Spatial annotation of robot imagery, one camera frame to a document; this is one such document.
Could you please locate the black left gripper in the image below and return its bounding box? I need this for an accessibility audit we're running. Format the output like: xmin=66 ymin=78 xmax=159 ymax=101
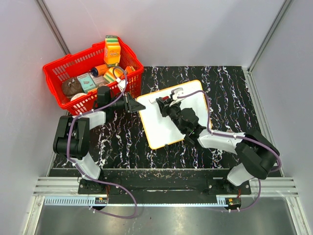
xmin=109 ymin=92 xmax=146 ymax=114

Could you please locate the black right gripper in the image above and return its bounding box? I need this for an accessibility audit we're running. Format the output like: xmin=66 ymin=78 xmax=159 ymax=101
xmin=156 ymin=97 xmax=186 ymax=134

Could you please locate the yellow framed whiteboard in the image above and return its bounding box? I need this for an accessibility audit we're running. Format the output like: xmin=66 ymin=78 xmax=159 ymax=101
xmin=136 ymin=80 xmax=207 ymax=149

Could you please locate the red capped whiteboard marker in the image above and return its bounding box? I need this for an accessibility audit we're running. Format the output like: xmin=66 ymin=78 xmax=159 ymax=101
xmin=149 ymin=97 xmax=169 ymax=105

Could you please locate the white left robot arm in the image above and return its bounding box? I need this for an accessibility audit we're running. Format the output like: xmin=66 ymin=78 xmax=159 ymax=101
xmin=53 ymin=86 xmax=146 ymax=194

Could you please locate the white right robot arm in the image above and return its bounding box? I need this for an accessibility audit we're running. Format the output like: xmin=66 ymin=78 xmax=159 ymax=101
xmin=156 ymin=96 xmax=281 ymax=194

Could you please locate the orange snack packet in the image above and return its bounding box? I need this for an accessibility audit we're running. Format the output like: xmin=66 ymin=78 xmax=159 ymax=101
xmin=125 ymin=66 xmax=135 ymax=74

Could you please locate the yellow green sponge pack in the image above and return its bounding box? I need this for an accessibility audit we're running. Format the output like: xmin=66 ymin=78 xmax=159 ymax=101
xmin=103 ymin=68 xmax=123 ymax=84

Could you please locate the orange cylindrical bottle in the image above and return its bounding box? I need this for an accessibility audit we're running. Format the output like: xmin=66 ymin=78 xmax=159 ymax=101
xmin=90 ymin=64 xmax=109 ymax=77

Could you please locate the teal small box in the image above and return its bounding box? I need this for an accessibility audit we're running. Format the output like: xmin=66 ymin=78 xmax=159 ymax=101
xmin=77 ymin=73 xmax=96 ymax=94

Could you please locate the white round lid container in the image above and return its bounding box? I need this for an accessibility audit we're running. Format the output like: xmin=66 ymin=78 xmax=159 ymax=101
xmin=70 ymin=93 xmax=86 ymax=101

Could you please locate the orange sponge daddy box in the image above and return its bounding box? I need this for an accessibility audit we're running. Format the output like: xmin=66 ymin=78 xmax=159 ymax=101
xmin=104 ymin=35 xmax=121 ymax=68

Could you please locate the brown round bread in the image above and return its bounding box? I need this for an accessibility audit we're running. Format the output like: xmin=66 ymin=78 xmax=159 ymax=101
xmin=61 ymin=77 xmax=83 ymax=98

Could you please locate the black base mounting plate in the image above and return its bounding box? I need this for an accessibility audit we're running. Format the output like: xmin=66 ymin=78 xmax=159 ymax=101
xmin=78 ymin=169 xmax=251 ymax=205

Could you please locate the red plastic shopping basket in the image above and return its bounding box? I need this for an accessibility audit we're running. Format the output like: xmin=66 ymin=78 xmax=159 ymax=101
xmin=43 ymin=39 xmax=144 ymax=116

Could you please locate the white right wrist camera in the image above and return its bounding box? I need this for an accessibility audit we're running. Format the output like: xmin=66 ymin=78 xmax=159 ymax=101
xmin=169 ymin=88 xmax=183 ymax=107

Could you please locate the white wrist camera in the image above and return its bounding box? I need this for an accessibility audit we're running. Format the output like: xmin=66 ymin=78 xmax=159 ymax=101
xmin=116 ymin=78 xmax=127 ymax=92
xmin=169 ymin=88 xmax=183 ymax=107

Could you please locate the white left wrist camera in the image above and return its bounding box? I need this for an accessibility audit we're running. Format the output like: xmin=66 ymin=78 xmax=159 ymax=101
xmin=116 ymin=78 xmax=127 ymax=92

